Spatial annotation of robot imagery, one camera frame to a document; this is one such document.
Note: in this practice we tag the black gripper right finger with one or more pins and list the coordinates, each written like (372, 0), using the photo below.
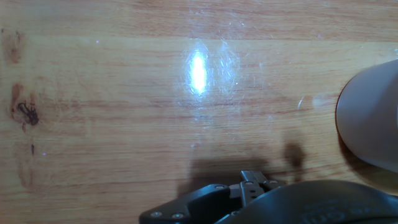
(267, 184)

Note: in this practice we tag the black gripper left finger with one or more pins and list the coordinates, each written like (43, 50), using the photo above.
(205, 202)

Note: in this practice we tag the white round trash can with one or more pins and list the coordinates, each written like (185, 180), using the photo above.
(370, 118)

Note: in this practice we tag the glossy wooden board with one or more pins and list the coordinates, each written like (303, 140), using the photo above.
(93, 124)

